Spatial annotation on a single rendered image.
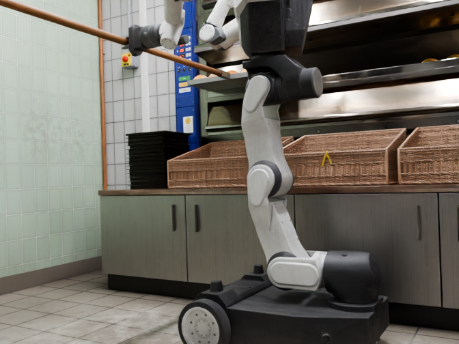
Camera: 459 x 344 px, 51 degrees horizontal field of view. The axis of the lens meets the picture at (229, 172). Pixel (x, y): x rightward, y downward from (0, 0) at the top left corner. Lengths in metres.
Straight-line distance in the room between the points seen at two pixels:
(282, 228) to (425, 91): 1.18
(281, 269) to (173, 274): 0.93
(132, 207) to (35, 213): 0.73
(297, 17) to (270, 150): 0.50
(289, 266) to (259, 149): 0.45
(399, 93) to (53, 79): 2.13
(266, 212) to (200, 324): 0.47
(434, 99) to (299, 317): 1.40
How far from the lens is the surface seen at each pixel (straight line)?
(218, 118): 3.02
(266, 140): 1.83
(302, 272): 1.75
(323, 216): 2.15
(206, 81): 2.79
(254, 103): 1.82
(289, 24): 1.86
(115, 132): 3.54
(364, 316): 1.68
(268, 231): 1.84
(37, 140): 3.23
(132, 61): 3.41
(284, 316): 1.68
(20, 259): 3.16
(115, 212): 2.80
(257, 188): 1.79
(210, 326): 1.78
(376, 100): 2.66
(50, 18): 1.78
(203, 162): 2.48
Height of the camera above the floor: 0.64
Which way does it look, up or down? 1 degrees up
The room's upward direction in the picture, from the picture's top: 2 degrees counter-clockwise
